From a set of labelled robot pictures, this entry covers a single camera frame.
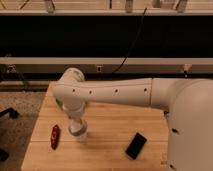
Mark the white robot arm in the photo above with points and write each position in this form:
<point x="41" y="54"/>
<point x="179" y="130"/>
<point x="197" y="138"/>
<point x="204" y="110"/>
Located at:
<point x="187" y="102"/>

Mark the green ceramic bowl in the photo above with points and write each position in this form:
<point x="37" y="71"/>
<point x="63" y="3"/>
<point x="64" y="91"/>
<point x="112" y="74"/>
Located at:
<point x="58" y="103"/>

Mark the translucent white cup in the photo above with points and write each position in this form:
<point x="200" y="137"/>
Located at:
<point x="78" y="129"/>

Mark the black smartphone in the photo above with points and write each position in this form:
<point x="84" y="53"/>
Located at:
<point x="135" y="146"/>

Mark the grey metal rail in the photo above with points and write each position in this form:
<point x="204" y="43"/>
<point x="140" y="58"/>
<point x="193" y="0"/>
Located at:
<point x="108" y="65"/>

